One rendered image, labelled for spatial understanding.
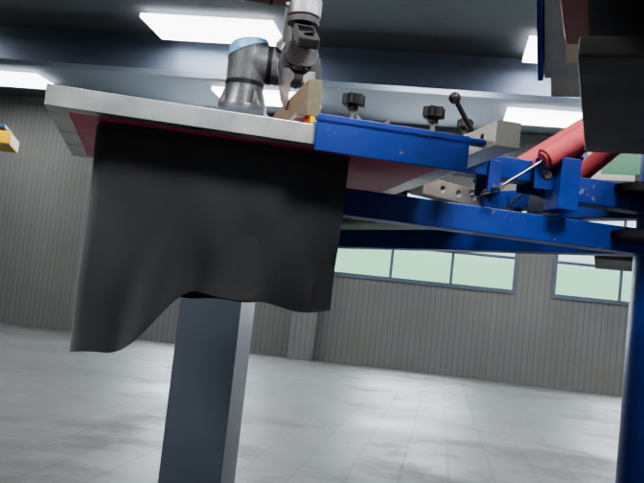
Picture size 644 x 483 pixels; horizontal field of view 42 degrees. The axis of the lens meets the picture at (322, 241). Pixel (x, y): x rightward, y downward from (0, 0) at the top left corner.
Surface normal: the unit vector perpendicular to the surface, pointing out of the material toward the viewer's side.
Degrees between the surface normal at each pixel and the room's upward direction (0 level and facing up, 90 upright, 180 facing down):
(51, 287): 90
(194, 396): 90
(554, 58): 148
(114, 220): 93
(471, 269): 90
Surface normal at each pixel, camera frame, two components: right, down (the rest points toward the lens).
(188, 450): -0.14, -0.09
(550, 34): -0.26, 0.78
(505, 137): 0.20, -0.06
